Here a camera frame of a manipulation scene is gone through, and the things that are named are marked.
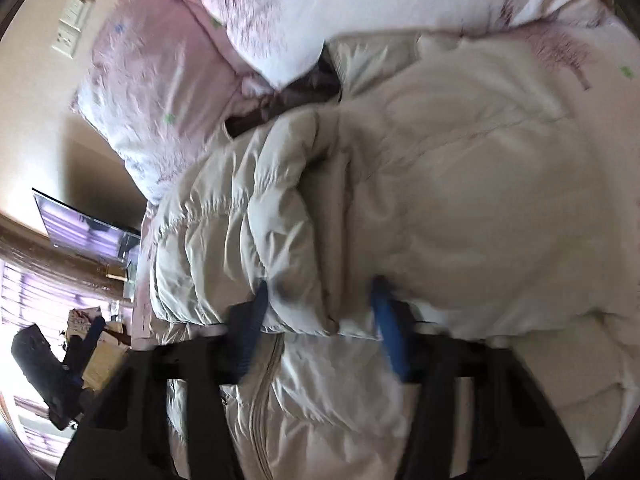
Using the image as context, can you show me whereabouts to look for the flat screen television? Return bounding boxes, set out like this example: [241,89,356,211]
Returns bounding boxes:
[32,188,142,267]

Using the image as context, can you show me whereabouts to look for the white wall socket plate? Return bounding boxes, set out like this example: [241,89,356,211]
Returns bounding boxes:
[50,22,86,59]

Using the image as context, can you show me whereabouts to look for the dark brown cloth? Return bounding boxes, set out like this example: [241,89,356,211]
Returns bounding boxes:
[224,42,346,138]

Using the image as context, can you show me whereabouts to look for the white puffer jacket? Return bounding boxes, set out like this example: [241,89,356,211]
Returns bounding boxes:
[142,32,637,480]

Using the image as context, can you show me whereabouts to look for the wooden tv cabinet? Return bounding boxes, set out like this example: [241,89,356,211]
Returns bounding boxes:
[0,214,133,306]

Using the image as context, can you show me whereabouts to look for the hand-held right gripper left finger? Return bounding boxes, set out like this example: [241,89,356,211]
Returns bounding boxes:
[55,280,273,480]

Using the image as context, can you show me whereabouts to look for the tan cardboard box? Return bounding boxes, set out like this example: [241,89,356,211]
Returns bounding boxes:
[80,327,128,391]

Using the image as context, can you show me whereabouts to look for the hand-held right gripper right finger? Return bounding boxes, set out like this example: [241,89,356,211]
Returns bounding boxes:
[370,275,586,480]

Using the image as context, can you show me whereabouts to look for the white wall switch plate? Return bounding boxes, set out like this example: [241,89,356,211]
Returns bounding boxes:
[59,0,96,28]

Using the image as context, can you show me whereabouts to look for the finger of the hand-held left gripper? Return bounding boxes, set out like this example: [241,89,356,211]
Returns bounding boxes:
[62,316,107,386]

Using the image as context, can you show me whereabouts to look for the pink floral pillow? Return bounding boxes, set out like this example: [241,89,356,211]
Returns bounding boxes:
[70,0,273,201]
[122,0,596,88]

